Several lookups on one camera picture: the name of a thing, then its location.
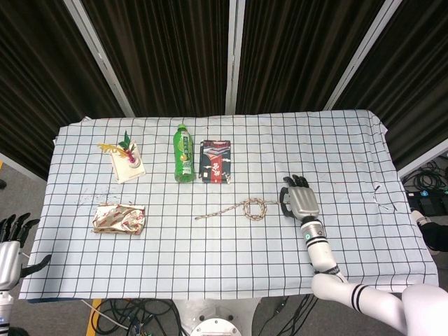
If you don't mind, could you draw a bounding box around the white black checked tablecloth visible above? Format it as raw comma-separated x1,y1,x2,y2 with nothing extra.
19,108,440,301

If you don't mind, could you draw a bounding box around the green tea plastic bottle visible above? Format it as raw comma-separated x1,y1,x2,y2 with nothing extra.
172,122,196,183

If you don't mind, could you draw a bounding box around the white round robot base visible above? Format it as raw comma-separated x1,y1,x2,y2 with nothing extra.
174,296,263,336

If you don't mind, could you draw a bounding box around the black floor cable bundle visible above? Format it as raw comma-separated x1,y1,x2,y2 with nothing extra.
80,297,183,336
258,293,319,336
401,157,448,192

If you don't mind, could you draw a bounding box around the gold foil snack packet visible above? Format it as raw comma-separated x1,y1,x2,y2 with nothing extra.
91,203,147,237

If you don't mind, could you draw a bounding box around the dark ribbed partition panel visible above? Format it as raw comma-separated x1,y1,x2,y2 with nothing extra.
81,0,232,117
332,0,448,169
0,0,124,180
235,0,393,115

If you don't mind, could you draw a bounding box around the dark blue red snack packet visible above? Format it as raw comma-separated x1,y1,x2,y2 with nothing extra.
198,139,233,186

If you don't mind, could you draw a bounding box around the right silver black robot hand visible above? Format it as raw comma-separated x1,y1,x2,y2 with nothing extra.
279,174,321,222

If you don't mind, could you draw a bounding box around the white partition frame bar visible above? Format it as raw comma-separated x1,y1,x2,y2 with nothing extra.
225,0,246,116
323,0,403,111
398,139,448,179
0,151,49,182
64,0,134,117

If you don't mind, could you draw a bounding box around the beige braided rope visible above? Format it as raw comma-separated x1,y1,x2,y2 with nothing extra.
195,197,287,223

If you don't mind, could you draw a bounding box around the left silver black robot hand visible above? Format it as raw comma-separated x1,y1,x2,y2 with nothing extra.
0,212,53,291

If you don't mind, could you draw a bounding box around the yellow green red feather shuttlecock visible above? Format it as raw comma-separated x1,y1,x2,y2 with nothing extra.
97,130,142,169

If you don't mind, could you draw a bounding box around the cream white box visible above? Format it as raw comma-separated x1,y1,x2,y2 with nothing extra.
111,141,146,184

